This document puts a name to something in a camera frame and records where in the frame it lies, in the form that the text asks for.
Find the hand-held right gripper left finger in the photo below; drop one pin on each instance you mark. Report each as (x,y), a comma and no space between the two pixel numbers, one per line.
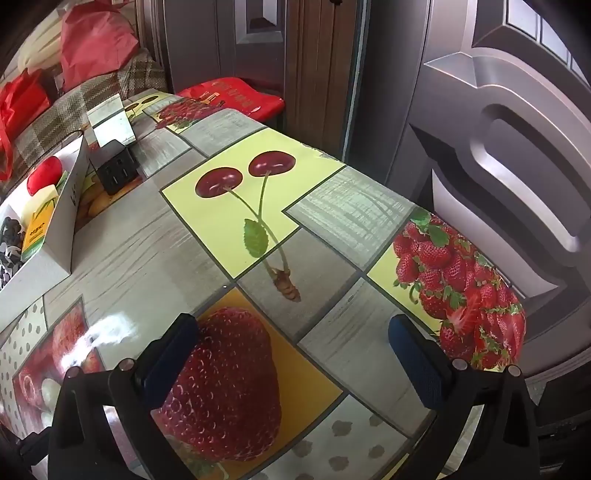
(168,355)

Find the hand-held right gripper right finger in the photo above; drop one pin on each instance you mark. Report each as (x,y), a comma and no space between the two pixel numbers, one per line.
(418,364)

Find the white cardboard box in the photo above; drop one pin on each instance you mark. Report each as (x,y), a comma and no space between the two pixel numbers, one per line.
(64,221)

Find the cow print plush cloth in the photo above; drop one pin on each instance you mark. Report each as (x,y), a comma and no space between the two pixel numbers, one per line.
(9,251)

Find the fruit print tablecloth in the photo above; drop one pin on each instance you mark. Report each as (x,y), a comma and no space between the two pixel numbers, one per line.
(323,230)

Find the yellow green packet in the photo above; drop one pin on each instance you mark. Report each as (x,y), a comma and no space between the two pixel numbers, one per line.
(34,235)

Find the black power adapter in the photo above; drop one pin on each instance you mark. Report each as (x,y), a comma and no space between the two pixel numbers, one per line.
(115,170)

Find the grey panelled metal door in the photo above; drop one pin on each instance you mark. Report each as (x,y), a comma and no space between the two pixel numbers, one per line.
(258,46)
(485,138)

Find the plaid blanket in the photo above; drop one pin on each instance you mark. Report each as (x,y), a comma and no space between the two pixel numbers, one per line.
(55,115)

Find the red printed bag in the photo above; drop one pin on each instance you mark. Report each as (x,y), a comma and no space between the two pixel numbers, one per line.
(231,94)

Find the red tote bag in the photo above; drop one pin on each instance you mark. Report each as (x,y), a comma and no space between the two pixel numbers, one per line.
(21,104)

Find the pink red nonwoven bag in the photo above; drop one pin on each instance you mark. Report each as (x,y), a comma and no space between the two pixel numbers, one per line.
(97,41)

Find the cream foam cushion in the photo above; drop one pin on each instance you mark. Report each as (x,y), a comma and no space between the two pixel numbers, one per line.
(39,46)

